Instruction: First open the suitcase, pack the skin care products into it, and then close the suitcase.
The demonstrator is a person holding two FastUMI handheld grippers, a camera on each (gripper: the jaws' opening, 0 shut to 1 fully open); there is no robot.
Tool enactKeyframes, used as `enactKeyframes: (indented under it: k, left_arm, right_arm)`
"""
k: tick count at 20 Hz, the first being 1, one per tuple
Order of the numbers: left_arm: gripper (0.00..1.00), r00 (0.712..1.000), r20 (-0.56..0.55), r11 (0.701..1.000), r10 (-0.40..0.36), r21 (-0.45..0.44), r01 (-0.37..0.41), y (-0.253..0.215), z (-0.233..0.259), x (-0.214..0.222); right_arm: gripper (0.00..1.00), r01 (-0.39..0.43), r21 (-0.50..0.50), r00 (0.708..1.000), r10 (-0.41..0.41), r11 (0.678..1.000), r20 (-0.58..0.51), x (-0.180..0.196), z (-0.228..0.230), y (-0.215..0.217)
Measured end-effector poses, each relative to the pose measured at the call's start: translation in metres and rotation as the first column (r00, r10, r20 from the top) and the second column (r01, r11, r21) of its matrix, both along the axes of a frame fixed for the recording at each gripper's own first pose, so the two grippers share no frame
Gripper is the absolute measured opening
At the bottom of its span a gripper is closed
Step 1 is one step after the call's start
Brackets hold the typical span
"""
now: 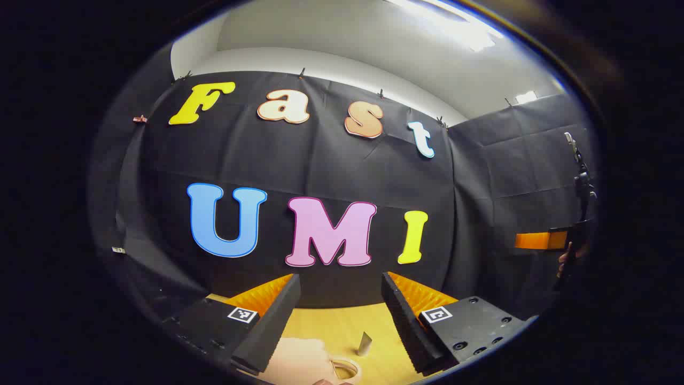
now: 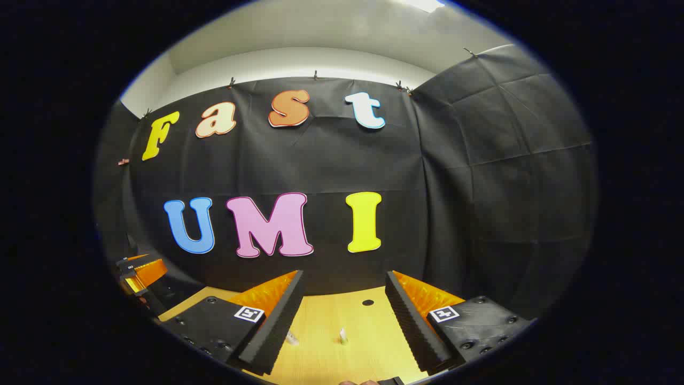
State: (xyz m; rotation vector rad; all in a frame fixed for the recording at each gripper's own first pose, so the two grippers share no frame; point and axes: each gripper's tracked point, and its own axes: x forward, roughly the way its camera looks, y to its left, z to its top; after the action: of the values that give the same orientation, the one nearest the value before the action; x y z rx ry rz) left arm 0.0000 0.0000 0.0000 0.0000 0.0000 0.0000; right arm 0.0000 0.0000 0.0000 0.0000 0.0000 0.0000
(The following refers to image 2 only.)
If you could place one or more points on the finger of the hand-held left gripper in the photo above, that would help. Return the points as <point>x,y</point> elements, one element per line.
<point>128,262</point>
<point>152,271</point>

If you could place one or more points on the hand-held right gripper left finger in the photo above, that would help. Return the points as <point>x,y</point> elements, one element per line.
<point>280,326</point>

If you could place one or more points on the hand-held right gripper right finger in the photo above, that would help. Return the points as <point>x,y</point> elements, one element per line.
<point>409,326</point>

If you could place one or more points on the small white tube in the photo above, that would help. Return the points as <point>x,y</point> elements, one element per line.
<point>343,336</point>
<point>292,338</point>

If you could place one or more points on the black backdrop cloth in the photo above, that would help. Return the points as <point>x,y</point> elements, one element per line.
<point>331,166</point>

